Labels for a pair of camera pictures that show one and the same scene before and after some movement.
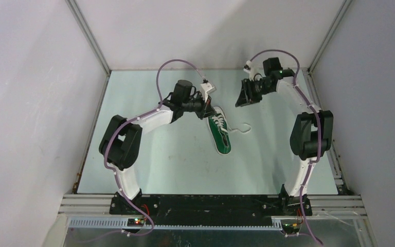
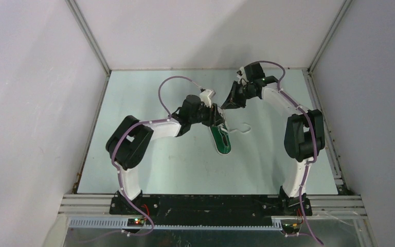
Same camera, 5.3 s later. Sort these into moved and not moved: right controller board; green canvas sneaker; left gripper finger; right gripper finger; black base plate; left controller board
Moved: right gripper finger; left gripper finger
Not moved: right controller board; left controller board; black base plate; green canvas sneaker
